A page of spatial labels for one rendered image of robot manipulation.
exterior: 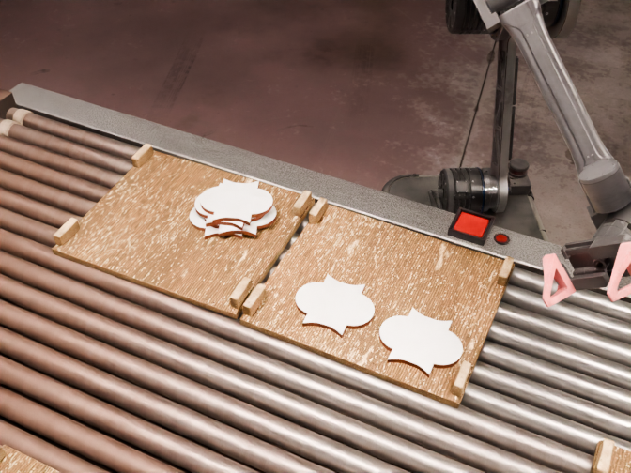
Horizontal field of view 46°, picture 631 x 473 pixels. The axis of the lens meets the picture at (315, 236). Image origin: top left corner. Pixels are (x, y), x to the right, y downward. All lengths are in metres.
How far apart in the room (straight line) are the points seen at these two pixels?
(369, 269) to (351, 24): 2.85
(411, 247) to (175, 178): 0.54
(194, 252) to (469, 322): 0.54
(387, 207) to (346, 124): 1.83
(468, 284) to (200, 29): 2.98
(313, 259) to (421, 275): 0.21
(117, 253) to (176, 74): 2.37
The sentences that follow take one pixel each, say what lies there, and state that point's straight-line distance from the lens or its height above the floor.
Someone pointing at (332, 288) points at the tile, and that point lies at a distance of 1.37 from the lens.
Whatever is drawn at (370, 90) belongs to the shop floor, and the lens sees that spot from 3.62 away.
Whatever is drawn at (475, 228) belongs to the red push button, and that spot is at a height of 0.93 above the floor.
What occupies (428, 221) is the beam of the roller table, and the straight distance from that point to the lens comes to 1.56.
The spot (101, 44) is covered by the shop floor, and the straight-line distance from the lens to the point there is 4.13.
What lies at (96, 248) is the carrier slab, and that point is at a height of 0.94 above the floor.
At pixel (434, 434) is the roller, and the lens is 1.24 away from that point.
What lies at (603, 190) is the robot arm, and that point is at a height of 1.29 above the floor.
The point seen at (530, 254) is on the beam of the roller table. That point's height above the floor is 0.92.
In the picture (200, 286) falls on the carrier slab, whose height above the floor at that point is 0.94.
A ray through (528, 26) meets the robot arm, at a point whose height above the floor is 1.41.
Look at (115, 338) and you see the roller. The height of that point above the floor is 0.91.
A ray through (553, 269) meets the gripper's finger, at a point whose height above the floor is 1.20.
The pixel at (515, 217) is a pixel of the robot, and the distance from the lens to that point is 2.64.
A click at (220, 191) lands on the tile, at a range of 1.53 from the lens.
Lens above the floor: 1.97
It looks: 44 degrees down
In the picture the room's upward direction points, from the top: straight up
